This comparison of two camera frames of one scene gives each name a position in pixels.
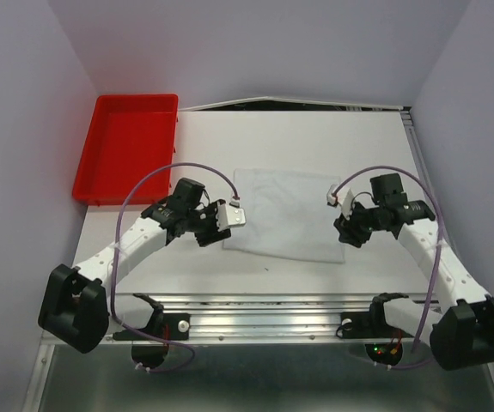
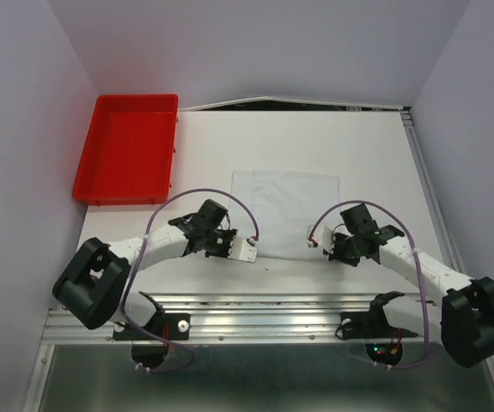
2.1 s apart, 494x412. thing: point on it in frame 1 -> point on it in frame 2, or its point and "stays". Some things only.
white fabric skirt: [287, 215] stays
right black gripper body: [362, 221] -> [344, 249]
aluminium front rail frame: [330, 318] stays
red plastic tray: [128, 136] stays
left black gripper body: [203, 221] -> [218, 242]
